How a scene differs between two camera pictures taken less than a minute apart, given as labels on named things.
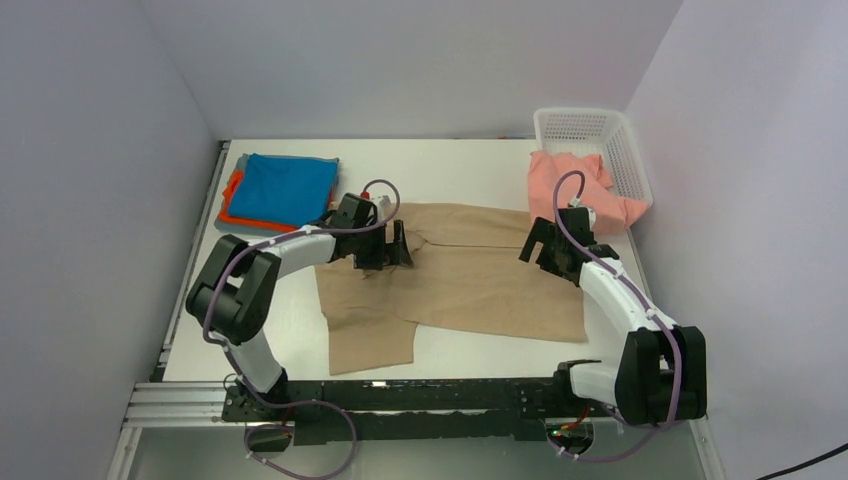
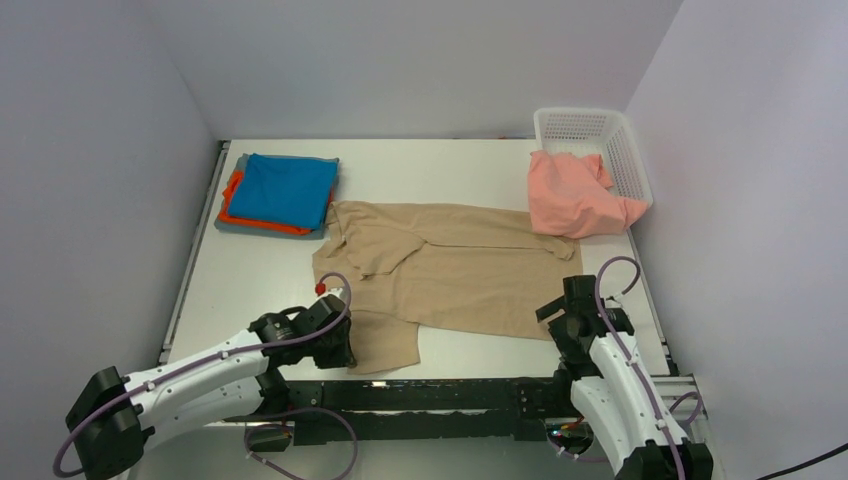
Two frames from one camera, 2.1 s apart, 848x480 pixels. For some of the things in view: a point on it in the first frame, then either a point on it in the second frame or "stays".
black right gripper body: (548, 258) to (570, 347)
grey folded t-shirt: (234, 226) stays
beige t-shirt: (469, 270) stays
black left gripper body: (371, 249) to (330, 352)
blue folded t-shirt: (286, 188) stays
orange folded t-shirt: (230, 189) stays
